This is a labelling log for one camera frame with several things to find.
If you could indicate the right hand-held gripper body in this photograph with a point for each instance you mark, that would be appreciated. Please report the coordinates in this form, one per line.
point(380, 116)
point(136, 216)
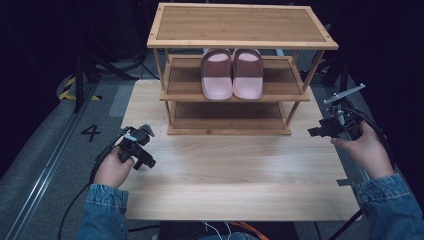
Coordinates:
point(346, 125)

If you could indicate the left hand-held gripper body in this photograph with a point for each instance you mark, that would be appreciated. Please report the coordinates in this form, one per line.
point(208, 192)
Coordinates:
point(136, 138)

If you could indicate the pink slipper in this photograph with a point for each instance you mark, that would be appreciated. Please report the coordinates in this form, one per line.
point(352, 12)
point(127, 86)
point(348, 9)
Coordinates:
point(248, 86)
point(216, 86)

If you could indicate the wooden three-tier shoe rack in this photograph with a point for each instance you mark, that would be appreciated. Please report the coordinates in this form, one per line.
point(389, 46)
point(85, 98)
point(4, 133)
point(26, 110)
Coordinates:
point(240, 25)

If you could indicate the person's left hand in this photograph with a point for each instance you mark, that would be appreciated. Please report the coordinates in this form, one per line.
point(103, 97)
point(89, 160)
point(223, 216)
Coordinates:
point(111, 170)

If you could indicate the person's right hand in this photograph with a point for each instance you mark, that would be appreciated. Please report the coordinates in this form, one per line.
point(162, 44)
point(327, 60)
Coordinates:
point(370, 155)

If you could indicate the grey floor tape patch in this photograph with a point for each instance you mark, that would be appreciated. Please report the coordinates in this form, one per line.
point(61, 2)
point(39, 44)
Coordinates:
point(120, 100)

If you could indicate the black metal stand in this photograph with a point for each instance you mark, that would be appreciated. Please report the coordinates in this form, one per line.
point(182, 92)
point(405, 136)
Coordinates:
point(343, 76)
point(79, 83)

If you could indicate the yellow and black striped tape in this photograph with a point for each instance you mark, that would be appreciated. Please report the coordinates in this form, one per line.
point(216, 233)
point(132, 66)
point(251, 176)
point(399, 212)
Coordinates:
point(66, 95)

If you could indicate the metal floor rail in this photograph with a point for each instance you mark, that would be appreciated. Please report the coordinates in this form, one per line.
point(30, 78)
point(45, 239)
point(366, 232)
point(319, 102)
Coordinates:
point(361, 171)
point(50, 166)

